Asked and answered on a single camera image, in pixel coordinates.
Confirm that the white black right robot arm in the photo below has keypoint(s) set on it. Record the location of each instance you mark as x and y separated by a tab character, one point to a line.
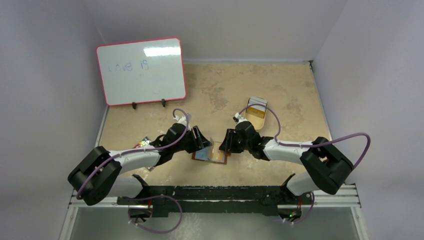
326	168

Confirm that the beige oval card tray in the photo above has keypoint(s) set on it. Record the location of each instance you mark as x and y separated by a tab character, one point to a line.
257	122

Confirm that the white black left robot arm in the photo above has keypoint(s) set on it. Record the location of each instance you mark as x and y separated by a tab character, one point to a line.
96	175

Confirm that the aluminium rail frame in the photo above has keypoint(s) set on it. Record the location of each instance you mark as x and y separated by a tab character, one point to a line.
160	201

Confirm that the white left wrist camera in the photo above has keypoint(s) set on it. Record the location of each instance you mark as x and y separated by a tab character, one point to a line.
184	119

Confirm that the brown leather card holder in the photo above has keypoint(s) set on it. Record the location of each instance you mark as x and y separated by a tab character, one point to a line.
205	155

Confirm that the pack of coloured markers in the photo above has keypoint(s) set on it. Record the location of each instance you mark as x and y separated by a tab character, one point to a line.
145	141

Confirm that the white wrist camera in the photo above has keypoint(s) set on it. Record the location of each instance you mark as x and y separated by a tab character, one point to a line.
238	118
184	119

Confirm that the pink framed whiteboard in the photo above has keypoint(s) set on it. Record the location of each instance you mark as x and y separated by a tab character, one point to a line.
145	71

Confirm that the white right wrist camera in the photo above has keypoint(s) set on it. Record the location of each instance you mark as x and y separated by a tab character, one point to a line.
238	118

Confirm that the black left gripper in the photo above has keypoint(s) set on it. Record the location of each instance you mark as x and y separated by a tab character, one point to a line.
203	142

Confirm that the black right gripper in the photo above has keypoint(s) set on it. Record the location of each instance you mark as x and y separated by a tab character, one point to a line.
230	139

